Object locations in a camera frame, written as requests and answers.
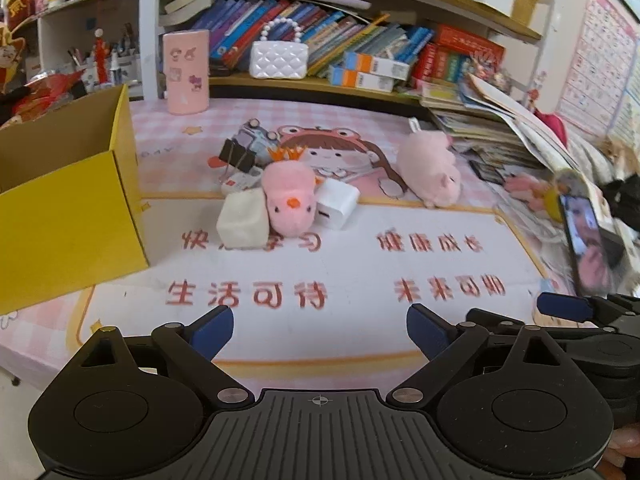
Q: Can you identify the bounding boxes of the fluffy tan toy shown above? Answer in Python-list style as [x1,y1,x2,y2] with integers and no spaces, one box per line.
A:
[600,137,632,162]

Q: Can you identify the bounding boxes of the white soft cube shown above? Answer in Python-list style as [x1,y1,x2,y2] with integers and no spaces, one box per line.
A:
[216,189,271,248]

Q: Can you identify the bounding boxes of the grey toy car keychain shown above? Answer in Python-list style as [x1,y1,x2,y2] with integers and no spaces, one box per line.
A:
[232,119,278,161]

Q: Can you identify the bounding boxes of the red foil wrapping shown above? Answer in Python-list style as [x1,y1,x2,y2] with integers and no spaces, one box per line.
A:
[10,72,86,116]

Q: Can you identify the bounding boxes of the person's right hand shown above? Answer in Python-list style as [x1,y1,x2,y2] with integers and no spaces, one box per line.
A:
[597,425,640,480]

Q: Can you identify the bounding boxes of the small pink plush toy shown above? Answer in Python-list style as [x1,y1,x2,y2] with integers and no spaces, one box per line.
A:
[505,172,561,211]

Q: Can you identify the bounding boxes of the yellow cardboard box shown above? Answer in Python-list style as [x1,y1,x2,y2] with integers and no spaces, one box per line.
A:
[0,84,151,317]

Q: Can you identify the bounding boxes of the magenta cloth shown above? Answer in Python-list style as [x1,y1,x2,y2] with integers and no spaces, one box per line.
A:
[537,110,569,147]

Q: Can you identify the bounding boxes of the lying thick books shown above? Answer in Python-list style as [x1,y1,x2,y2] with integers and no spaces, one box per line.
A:
[159,0,226,28]

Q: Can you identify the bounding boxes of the smartphone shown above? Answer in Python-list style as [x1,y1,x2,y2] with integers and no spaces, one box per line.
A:
[556,192,618,298]

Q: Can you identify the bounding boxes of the pink plush pig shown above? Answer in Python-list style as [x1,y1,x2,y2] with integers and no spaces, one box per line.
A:
[396,130,462,209]

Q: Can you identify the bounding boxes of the pink plush chick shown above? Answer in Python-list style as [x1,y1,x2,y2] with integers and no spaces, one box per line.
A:
[261,146,323,233]

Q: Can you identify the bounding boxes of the grey pen holders with pens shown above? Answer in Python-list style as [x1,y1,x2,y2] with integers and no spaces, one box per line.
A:
[67,22,143,86]

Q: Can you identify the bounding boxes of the white shelf unit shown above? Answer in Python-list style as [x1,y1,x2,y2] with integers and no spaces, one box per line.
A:
[35,0,146,101]

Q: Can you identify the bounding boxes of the orange and blue box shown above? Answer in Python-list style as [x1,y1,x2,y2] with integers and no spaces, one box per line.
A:
[328,66,396,93]
[342,51,418,78]

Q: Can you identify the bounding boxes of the white charger plug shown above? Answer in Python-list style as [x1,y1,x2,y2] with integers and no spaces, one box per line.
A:
[315,178,361,232]

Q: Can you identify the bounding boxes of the black cloth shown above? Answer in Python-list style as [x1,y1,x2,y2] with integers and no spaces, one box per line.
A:
[600,174,640,233]

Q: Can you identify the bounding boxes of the red boxed book set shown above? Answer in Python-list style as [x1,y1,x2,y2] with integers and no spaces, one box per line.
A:
[412,25,506,86]

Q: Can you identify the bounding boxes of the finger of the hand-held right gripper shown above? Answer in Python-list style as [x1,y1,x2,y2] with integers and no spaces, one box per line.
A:
[466,308,521,332]
[536,291,640,323]

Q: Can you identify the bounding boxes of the pink sticker pen holder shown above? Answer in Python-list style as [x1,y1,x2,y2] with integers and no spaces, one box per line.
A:
[162,30,211,116]

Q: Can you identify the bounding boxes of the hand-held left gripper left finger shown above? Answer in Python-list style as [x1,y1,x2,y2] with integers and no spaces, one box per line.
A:
[75,305,254,409]

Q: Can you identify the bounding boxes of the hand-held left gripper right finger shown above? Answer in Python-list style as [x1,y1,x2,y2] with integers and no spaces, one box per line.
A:
[390,303,568,408]

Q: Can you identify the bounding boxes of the wooden bookshelf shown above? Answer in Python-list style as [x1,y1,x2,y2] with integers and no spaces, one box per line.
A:
[160,0,546,111]

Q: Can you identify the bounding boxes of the red hanging ornament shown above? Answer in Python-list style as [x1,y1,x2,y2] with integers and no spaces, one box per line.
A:
[94,30,109,86]

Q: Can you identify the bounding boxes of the red paper figure decoration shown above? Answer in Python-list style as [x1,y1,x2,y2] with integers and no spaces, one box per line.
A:
[0,0,36,96]

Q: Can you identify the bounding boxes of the small staple box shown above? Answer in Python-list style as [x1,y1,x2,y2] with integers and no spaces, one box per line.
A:
[221,172,263,196]

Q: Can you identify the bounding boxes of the printed pink desk mat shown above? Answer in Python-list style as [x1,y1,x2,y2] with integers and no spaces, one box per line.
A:
[0,97,591,396]

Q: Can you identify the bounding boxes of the wall chart poster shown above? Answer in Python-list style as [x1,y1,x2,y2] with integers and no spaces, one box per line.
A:
[555,0,640,146]

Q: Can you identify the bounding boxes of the row of colourful books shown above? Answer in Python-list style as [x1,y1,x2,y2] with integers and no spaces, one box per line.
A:
[190,0,436,81]

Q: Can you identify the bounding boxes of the white quilted handbag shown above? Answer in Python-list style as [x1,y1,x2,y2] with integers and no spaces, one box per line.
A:
[249,16,310,82]

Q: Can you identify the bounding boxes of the black binder clip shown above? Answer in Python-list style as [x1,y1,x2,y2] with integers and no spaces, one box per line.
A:
[218,138,258,186]

